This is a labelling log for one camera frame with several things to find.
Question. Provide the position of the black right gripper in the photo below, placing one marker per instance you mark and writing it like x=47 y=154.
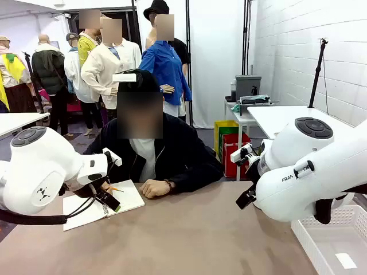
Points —
x=253 y=172

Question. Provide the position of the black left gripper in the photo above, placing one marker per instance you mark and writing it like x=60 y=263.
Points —
x=86 y=190

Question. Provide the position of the orange pencil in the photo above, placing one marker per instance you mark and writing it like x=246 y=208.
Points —
x=117 y=189

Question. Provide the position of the white spiral notebook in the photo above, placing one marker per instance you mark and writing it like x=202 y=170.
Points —
x=129 y=197

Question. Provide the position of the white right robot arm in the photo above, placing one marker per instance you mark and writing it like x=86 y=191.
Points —
x=309 y=172

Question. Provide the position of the person's left forearm black sleeve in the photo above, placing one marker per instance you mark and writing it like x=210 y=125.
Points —
x=198 y=180

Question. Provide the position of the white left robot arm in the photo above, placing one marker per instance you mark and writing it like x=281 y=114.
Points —
x=43 y=169

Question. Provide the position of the person's right hand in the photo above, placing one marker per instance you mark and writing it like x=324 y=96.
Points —
x=106 y=187

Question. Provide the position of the person's left hand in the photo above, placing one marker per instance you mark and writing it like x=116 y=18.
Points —
x=155 y=189

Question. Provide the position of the red bag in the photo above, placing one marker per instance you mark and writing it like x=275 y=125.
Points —
x=232 y=157

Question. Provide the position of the yellow bag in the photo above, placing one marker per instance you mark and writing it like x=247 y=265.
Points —
x=225 y=134

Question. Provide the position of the person's black jacket torso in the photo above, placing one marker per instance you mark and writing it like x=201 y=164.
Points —
x=177 y=149

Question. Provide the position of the large white table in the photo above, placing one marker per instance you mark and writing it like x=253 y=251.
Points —
x=275 y=117

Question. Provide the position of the white perforated plastic basket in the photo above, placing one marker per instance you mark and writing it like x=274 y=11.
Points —
x=329 y=243

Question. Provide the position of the grey box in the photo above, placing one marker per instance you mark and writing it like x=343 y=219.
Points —
x=248 y=86

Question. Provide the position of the white table with leg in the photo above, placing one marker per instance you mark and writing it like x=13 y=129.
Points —
x=17 y=121

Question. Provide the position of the black cap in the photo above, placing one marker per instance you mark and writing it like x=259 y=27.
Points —
x=146 y=81

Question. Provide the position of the mannequin in cream cardigan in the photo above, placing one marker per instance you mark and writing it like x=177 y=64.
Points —
x=109 y=71

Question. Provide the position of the thin black tripod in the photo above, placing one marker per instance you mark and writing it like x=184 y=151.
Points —
x=34 y=83

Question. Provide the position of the mannequin in blue shirt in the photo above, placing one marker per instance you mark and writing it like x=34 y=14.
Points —
x=164 y=68

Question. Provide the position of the black backdrop pole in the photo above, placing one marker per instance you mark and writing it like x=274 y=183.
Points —
x=187 y=57
x=245 y=37

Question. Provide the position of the mannequin in yellow jacket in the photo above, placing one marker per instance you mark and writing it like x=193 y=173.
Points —
x=86 y=48

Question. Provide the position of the mannequin in black t-shirt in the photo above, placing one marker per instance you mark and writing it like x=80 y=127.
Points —
x=182 y=51

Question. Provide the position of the black bucket hat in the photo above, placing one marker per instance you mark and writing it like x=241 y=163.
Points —
x=156 y=8

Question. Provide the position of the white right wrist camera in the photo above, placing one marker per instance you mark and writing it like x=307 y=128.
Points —
x=241 y=153

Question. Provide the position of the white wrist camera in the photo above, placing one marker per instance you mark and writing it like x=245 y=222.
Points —
x=113 y=156
x=241 y=153

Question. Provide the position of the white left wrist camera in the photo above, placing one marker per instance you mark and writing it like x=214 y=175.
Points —
x=113 y=156

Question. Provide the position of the white head-mounted camera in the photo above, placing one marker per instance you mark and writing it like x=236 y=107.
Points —
x=124 y=77

